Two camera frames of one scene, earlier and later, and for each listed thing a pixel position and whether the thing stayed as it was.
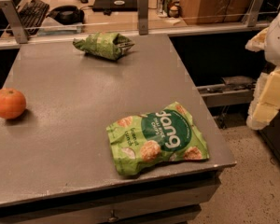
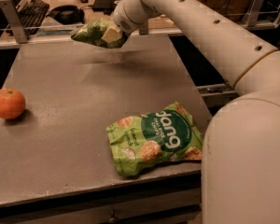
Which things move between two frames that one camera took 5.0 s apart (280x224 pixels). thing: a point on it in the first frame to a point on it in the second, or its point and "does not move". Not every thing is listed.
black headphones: (67, 15) does not move
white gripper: (279, 40) to (122, 20)
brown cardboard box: (217, 5) does not move
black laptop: (115, 4) does not move
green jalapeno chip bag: (106, 45) to (91, 33)
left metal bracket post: (15, 20) does not move
